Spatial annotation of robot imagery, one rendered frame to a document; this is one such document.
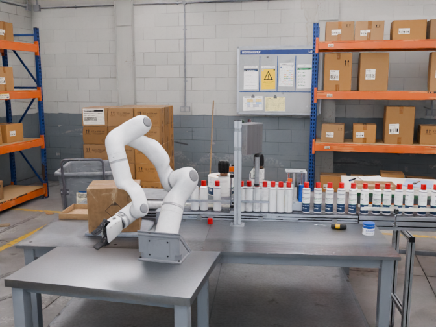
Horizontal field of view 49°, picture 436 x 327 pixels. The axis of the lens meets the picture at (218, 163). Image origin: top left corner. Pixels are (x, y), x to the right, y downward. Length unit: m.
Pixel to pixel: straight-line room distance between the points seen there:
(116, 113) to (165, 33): 1.93
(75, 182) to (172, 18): 3.63
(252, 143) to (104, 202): 0.96
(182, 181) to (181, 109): 5.25
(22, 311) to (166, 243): 0.74
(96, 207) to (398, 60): 5.56
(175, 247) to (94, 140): 4.44
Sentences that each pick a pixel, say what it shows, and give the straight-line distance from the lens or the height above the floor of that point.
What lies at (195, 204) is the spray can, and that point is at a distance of 3.21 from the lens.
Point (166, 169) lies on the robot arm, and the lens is 2.65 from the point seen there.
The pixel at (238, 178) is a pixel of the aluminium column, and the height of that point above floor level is 1.14.
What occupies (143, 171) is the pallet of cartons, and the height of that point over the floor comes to 0.53.
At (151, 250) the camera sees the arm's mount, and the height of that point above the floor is 0.89.
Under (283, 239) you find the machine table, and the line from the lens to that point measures 2.85.
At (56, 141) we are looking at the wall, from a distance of 8.85.
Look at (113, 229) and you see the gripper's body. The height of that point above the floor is 1.04.
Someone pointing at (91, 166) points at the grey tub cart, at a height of 0.73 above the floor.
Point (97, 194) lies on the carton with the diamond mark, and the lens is 2.89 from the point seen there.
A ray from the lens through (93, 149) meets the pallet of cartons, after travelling 6.77.
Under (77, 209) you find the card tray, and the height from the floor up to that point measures 0.83.
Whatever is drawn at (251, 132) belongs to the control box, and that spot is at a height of 1.42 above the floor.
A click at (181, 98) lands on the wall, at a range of 7.83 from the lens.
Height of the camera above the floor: 1.73
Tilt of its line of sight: 10 degrees down
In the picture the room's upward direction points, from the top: straight up
